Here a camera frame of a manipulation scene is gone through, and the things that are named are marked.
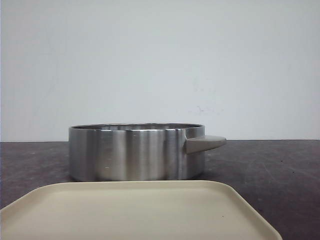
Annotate stainless steel steamer pot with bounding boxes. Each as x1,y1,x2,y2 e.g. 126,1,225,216
68,123,226,182

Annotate cream plastic tray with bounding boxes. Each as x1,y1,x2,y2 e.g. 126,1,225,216
0,180,281,240

